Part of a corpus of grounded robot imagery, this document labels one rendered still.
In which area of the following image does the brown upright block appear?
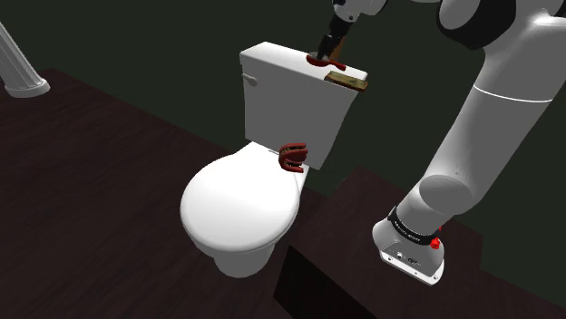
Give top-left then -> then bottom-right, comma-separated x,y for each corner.
328,35 -> 347,63

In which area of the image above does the flat brown book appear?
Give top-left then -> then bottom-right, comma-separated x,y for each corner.
323,71 -> 369,93

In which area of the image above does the white toilet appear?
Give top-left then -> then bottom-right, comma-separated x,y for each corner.
179,42 -> 369,279

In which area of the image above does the red hair claw clip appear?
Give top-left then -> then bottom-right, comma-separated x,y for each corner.
278,141 -> 308,174

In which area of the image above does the dark wood-patterned robot stand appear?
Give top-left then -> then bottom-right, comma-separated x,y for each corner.
273,165 -> 566,319

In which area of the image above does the white pedestal column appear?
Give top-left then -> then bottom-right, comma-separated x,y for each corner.
0,22 -> 52,99

